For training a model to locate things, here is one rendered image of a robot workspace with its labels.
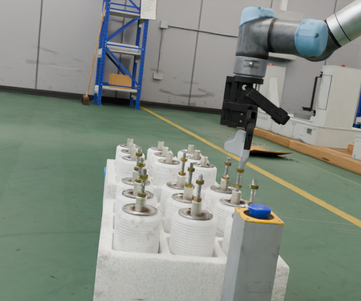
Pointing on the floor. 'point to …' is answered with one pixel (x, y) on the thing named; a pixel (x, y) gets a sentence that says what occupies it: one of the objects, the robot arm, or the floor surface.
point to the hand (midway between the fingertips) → (244, 162)
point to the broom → (93, 63)
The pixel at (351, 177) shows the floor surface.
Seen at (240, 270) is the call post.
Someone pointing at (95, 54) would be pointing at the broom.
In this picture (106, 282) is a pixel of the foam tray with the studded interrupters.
